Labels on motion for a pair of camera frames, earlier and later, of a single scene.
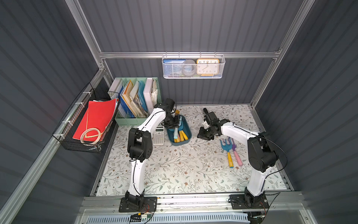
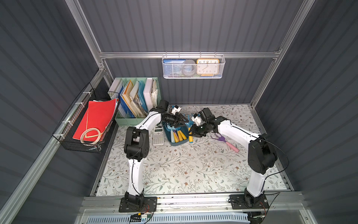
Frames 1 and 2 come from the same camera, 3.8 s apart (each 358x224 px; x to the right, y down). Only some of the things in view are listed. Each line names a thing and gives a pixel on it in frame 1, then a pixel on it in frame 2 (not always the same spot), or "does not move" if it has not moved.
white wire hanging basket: x=193 y=66 does not move
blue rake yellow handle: x=228 y=147 → x=189 y=124
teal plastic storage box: x=183 y=126 does not move
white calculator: x=159 y=136 does not move
